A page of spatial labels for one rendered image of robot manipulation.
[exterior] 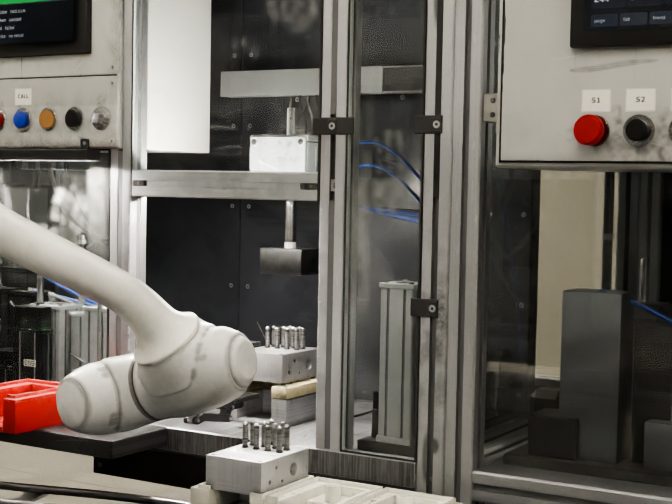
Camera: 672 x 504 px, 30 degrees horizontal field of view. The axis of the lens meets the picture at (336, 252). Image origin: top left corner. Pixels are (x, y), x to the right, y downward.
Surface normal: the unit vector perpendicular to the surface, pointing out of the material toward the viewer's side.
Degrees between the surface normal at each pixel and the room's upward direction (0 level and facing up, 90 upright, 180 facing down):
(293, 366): 90
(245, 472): 90
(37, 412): 90
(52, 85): 90
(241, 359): 80
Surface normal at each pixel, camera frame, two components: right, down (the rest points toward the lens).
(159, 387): -0.38, 0.49
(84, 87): -0.51, 0.04
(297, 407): 0.86, 0.04
